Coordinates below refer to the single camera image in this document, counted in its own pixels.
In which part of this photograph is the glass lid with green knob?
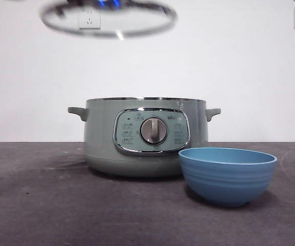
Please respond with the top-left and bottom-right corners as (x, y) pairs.
(38, 0), (178, 39)

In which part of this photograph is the pale green electric steamer pot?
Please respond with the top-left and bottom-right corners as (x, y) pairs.
(67, 96), (222, 178)

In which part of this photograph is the blue ribbed bowl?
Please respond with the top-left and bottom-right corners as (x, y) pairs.
(178, 148), (278, 208)

